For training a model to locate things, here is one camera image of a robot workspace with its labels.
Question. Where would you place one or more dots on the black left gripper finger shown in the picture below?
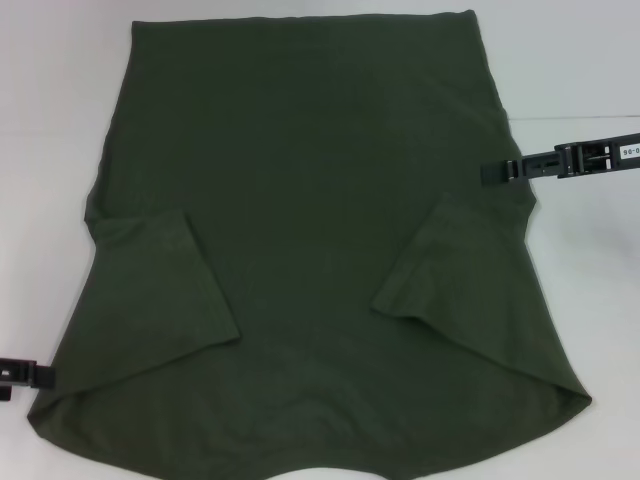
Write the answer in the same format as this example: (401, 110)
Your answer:
(5, 393)
(42, 377)

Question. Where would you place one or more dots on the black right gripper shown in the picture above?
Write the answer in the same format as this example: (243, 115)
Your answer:
(590, 157)

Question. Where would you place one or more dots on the dark green shirt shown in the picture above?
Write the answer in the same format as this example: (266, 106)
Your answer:
(310, 175)

